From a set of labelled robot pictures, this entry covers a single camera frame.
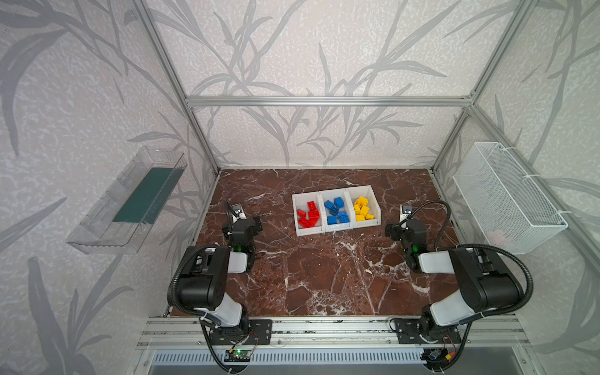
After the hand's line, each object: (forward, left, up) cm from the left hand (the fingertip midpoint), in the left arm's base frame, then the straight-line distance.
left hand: (244, 209), depth 93 cm
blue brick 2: (+8, -35, -8) cm, 37 cm away
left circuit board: (-48, -5, -9) cm, 49 cm away
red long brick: (+2, -28, -7) cm, 29 cm away
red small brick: (+7, -27, -8) cm, 29 cm away
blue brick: (+9, -40, -7) cm, 41 cm away
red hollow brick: (+2, -23, -7) cm, 25 cm away
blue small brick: (+1, -36, -9) cm, 37 cm away
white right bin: (+13, -53, -4) cm, 54 cm away
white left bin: (+9, -22, -8) cm, 25 cm away
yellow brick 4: (0, -48, -6) cm, 48 cm away
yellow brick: (+8, -49, -5) cm, 50 cm away
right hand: (0, -65, -2) cm, 65 cm away
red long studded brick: (-2, -25, -8) cm, 27 cm away
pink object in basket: (-18, -86, +13) cm, 88 cm away
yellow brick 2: (+5, -50, -6) cm, 51 cm away
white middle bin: (+12, -35, -6) cm, 38 cm away
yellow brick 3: (+4, -47, -5) cm, 47 cm away
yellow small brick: (+2, -53, -8) cm, 53 cm away
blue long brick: (0, -41, -6) cm, 41 cm away
